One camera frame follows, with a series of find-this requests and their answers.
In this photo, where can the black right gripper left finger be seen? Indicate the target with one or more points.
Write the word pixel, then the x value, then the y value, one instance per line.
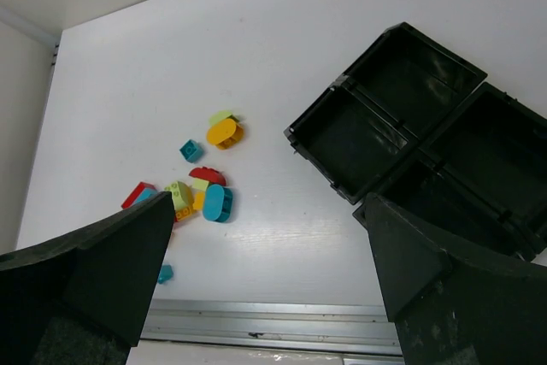
pixel 83 297

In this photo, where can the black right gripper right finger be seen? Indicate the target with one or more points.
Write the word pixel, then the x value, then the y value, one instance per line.
pixel 452 301

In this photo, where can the small teal curved brick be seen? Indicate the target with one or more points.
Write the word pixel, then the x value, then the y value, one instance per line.
pixel 166 274

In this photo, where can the small orange square brick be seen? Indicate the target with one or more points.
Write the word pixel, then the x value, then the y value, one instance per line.
pixel 199 198

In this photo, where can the teal oval lego brick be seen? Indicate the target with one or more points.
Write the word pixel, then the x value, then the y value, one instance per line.
pixel 217 206

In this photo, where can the small teal square brick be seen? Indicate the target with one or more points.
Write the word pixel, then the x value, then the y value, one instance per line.
pixel 192 151

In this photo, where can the red rectangular lego brick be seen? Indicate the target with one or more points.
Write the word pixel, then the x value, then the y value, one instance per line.
pixel 128 202

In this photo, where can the teal brick beside red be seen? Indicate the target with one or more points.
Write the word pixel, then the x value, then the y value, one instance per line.
pixel 145 194

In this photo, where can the orange flat 2x4 brick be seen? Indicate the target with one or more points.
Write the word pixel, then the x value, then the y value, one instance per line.
pixel 183 213

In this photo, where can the light green curved 2x2 brick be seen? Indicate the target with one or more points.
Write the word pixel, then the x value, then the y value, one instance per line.
pixel 181 195

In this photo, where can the small light green brick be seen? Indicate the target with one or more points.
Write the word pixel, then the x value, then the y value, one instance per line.
pixel 200 184

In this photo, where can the red arch lego brick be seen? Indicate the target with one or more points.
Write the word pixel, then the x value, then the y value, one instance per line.
pixel 209 174

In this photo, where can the black four-compartment tray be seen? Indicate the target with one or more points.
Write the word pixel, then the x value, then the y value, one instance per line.
pixel 419 125

